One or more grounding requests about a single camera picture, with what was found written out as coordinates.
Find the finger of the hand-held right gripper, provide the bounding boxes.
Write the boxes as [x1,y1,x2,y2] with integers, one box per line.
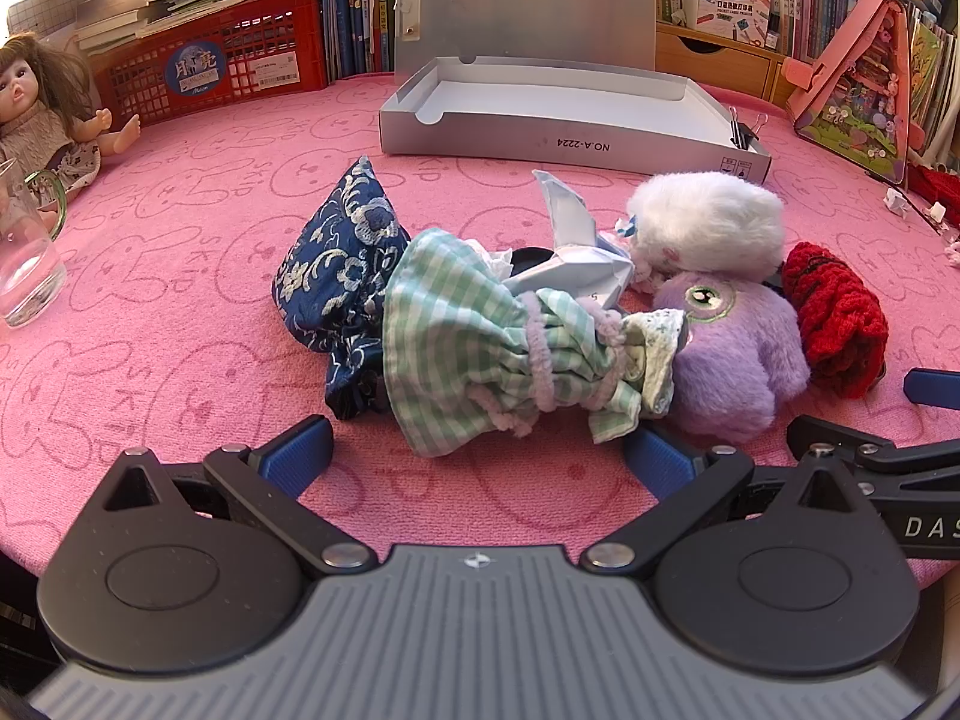
[786,415,960,479]
[903,367,960,411]

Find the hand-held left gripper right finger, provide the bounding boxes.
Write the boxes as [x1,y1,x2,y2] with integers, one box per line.
[581,424,882,578]

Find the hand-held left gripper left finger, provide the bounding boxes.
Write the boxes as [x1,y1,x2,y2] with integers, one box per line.
[94,414,380,578]

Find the purple plush toy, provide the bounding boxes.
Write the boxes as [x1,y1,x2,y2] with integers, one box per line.
[651,270,812,445]

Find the red knitted pouch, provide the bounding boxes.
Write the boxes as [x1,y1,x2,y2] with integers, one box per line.
[782,241,890,400]

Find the green checked doll dress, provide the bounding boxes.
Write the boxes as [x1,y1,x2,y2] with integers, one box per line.
[382,229,687,458]

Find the blue floral fabric pouch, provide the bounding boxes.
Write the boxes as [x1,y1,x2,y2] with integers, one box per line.
[271,156,412,421]

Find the white paper origami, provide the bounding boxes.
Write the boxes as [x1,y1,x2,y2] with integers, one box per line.
[501,169,637,312]

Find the white fluffy plush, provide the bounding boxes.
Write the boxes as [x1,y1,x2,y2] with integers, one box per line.
[615,171,787,290]

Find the grey file box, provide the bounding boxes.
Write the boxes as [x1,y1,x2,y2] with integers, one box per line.
[379,0,773,185]

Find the pink rabbit-print blanket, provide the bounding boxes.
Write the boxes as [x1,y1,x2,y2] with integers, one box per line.
[0,71,960,601]

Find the red yarn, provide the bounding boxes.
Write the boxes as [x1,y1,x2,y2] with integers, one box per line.
[907,161,960,230]

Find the pink toy house case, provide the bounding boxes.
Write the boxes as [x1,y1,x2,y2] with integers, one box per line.
[784,0,920,187]

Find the colourful booklets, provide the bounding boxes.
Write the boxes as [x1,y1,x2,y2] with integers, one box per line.
[904,0,960,166]

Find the black binder clip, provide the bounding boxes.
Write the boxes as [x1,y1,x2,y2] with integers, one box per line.
[727,109,770,152]

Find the clear glass pitcher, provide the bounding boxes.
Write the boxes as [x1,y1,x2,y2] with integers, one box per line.
[0,157,70,329]

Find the wooden drawer organizer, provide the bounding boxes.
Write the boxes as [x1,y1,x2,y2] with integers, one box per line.
[656,21,800,110]

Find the red plastic crate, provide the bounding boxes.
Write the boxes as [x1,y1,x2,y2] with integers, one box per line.
[94,0,331,128]

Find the brown-haired baby doll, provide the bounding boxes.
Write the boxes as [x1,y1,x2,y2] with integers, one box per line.
[0,31,142,200]

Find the white label printer box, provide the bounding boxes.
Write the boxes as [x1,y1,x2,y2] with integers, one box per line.
[681,0,773,53]

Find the row of blue books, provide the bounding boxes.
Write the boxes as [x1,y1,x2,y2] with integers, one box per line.
[319,0,398,80]

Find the grid-lined board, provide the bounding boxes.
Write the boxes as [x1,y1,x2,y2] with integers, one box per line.
[7,0,98,40]

